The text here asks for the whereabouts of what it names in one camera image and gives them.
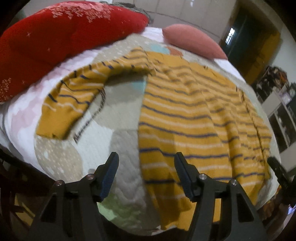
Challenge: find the yellow striped knit sweater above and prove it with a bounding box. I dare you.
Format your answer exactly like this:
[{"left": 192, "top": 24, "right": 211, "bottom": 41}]
[{"left": 36, "top": 48, "right": 271, "bottom": 230}]

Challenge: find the white shelf unit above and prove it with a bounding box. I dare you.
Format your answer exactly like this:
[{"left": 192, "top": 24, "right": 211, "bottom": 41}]
[{"left": 262, "top": 91, "right": 295, "bottom": 153}]

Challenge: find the patterned patchwork bed cover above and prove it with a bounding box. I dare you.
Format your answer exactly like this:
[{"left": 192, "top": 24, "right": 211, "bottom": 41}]
[{"left": 35, "top": 34, "right": 279, "bottom": 236}]

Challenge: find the white pink fleece blanket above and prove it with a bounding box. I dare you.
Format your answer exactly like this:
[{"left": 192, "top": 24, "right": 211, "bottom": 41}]
[{"left": 0, "top": 26, "right": 246, "bottom": 179}]

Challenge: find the pink pillow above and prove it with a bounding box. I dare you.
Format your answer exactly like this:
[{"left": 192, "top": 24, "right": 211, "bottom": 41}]
[{"left": 162, "top": 24, "right": 228, "bottom": 60}]

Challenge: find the white glossy wardrobe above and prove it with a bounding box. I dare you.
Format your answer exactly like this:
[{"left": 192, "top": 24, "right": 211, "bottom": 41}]
[{"left": 126, "top": 0, "right": 237, "bottom": 43}]

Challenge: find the red floral quilt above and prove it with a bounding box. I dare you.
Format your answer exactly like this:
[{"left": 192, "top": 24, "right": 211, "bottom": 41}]
[{"left": 1, "top": 1, "right": 149, "bottom": 102}]

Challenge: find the grey cloth behind quilt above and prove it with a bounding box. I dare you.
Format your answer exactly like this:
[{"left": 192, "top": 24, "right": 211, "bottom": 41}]
[{"left": 100, "top": 1, "right": 152, "bottom": 25}]

